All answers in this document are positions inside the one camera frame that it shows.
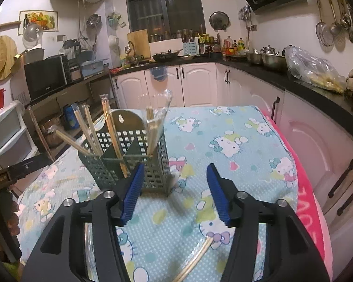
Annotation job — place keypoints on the blue hanging bin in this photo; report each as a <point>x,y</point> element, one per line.
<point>158,73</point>

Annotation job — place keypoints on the black countertop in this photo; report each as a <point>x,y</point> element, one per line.
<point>311,92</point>

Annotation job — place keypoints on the plastic drawer unit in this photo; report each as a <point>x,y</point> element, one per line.
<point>8,132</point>

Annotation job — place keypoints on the steel pot lid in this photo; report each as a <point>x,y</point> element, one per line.
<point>219,20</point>

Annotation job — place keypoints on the steel bowl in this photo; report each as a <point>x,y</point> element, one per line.
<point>254,58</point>
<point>273,61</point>

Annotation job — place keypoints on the person's left hand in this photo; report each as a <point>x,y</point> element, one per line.
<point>14,214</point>

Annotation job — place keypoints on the round wooden board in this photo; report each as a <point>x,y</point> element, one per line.
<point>0,57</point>

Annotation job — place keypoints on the blue knife holder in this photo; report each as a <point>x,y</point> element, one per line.
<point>190,48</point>

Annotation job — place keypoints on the fruit picture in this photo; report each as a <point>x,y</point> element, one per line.
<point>38,21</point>

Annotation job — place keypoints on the wooden shelf rack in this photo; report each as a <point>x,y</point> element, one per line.
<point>76,82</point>

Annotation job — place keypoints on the white kitchen cabinets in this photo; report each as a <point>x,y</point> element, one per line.
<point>200,85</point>

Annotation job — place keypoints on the black wok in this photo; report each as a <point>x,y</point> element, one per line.
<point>166,56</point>

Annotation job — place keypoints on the dark window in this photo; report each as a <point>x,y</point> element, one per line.
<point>164,6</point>

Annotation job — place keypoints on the black microwave oven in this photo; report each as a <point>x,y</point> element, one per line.
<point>45,77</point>

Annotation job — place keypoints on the white kitchen appliance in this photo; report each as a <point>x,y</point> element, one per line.
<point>114,50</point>

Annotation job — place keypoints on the wooden cutting board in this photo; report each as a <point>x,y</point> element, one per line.
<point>138,44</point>

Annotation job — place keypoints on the wooden rolling pin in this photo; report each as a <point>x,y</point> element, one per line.
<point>4,26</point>

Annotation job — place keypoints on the steel pot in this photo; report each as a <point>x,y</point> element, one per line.
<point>51,132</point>

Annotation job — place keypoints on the blender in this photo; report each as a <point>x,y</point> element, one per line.
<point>70,48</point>

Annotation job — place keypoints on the small steel lid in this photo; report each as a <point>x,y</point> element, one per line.
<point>93,22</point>

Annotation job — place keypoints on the sink faucet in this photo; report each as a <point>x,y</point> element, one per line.
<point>131,47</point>

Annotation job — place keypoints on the green perforated utensil holder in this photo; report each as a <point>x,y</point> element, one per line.
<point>156,164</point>

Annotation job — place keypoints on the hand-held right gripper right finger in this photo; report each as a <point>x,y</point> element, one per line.
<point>219,202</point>

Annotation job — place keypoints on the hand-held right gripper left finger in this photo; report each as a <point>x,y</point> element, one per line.
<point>132,199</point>

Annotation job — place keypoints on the wooden chopsticks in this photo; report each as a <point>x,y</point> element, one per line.
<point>150,129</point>
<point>93,129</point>
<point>84,129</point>
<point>113,129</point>
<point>193,260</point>
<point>73,141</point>

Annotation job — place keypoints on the glass pot lid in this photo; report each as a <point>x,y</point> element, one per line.
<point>33,35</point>

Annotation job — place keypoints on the thin wooden pole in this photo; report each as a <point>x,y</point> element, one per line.
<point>41,133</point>

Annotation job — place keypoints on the hanging small kitchen tools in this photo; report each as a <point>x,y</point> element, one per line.
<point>244,13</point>

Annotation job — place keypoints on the cartoon cat printed blanket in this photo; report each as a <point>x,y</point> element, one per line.
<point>238,170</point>

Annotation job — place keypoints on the steel kettle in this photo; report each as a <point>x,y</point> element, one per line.
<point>269,50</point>

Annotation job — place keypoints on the blue container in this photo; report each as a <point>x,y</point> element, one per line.
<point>70,117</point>

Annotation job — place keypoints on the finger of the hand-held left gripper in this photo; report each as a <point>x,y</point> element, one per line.
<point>29,166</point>

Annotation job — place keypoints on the row of condiment bottles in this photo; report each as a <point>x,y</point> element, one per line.
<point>220,45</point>

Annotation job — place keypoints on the clear plastic bag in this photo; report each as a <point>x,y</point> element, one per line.
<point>311,67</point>

